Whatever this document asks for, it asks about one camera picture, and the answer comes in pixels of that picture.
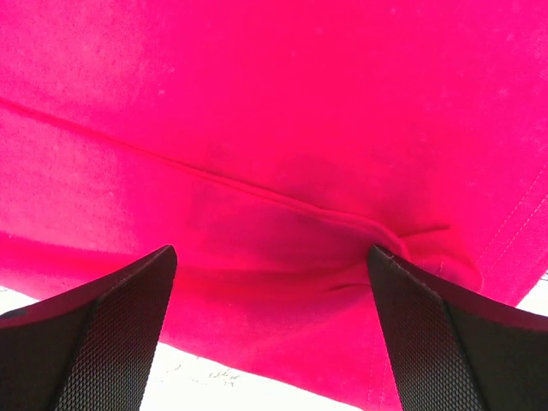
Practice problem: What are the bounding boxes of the floral patterned tablecloth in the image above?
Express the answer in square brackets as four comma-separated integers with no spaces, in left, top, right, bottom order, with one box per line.
[0,273,548,411]

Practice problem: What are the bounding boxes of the magenta t-shirt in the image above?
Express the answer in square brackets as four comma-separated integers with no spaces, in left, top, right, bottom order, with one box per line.
[1,1,547,410]

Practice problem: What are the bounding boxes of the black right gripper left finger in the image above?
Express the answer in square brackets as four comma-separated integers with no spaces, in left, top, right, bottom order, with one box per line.
[1,246,177,411]

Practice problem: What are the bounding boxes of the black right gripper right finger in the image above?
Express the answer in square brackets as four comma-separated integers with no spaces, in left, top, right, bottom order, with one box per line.
[367,246,547,411]

